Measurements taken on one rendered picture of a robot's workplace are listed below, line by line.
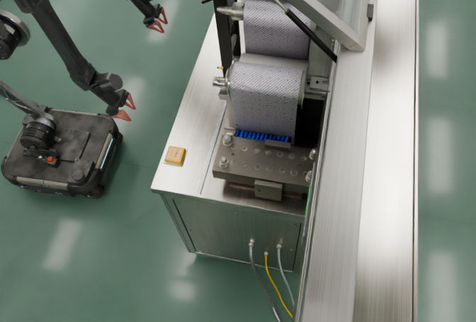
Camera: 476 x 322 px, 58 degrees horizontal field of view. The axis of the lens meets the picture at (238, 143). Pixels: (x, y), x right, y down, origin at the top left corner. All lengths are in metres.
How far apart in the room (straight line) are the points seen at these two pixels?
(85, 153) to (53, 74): 1.03
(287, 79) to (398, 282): 0.74
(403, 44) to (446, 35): 2.30
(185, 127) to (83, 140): 1.06
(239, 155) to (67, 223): 1.52
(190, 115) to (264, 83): 0.54
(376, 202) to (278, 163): 0.58
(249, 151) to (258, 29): 0.45
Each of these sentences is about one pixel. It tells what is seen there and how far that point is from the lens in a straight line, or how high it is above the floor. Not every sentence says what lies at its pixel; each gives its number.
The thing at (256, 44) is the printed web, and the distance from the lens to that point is 1.63.
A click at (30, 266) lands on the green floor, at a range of 2.85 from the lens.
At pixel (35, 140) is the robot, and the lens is 2.72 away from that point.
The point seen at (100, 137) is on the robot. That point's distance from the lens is 2.77.
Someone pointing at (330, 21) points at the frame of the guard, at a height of 1.73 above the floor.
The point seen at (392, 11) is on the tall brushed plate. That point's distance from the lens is 1.52.
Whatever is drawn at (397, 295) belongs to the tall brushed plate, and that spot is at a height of 1.44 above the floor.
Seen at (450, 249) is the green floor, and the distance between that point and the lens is 2.73.
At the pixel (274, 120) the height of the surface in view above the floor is 1.12.
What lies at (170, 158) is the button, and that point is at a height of 0.92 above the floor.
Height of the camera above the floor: 2.40
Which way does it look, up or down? 58 degrees down
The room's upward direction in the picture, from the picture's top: 6 degrees counter-clockwise
